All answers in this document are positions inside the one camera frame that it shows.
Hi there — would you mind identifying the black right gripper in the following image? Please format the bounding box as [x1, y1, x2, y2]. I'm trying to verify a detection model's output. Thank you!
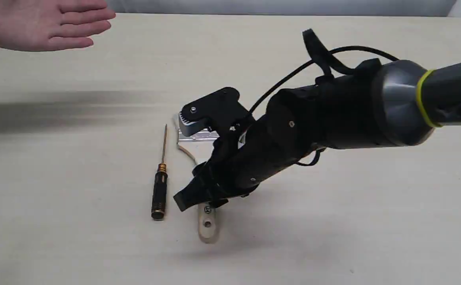
[173, 89, 321, 212]

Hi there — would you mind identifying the wide wooden paint brush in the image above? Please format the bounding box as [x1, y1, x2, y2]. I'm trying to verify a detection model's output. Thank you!
[172, 113, 219, 244]

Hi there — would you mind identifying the black gold precision screwdriver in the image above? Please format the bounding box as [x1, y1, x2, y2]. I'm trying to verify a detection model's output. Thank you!
[151, 124, 168, 221]

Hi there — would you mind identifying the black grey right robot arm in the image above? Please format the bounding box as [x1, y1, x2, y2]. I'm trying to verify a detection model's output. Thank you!
[174, 60, 461, 211]

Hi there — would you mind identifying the open human hand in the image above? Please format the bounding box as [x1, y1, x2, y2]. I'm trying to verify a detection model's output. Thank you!
[0, 0, 116, 52]

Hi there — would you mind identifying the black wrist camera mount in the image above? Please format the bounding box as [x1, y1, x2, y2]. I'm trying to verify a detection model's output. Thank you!
[179, 87, 248, 137]

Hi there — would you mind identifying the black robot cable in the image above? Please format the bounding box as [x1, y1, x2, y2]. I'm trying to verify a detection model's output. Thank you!
[248, 28, 399, 119]

